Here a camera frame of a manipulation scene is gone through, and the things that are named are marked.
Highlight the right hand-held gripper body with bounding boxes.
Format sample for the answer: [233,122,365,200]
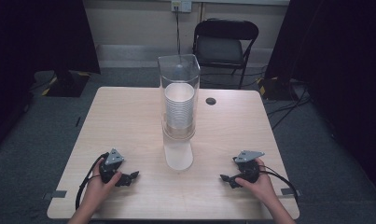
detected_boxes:
[232,150,266,184]

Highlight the clear plastic cup dispenser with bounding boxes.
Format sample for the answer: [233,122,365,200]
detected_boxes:
[157,53,202,172]

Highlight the grey tape strip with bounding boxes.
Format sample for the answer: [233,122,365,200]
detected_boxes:
[42,189,68,201]
[280,187,302,197]

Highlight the black curtain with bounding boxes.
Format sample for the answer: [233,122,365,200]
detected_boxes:
[0,0,102,157]
[264,0,376,202]

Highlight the black wall socket cable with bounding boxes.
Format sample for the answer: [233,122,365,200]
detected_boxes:
[174,4,182,68]

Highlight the black folding chair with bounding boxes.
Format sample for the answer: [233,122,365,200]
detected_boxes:
[192,18,260,90]

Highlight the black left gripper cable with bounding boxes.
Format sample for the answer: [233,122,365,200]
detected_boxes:
[75,151,110,211]

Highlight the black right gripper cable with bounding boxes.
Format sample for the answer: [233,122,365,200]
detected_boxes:
[258,163,300,205]

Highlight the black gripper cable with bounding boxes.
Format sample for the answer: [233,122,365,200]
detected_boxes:
[75,151,110,211]
[258,163,300,205]

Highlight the person's left hand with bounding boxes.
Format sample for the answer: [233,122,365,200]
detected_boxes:
[82,158,123,209]

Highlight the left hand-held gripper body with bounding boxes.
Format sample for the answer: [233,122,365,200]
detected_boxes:
[98,147,126,185]

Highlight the black stand base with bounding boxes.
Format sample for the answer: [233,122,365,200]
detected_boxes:
[41,69,92,98]
[257,76,303,102]

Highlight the white wall socket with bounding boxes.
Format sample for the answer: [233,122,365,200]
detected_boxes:
[171,0,193,14]

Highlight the stack of white paper cups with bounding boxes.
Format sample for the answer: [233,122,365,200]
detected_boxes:
[163,82,196,132]

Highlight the person's right hand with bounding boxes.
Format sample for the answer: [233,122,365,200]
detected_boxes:
[234,158,279,208]

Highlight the black floor cables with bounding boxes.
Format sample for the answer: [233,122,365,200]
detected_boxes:
[265,88,314,131]

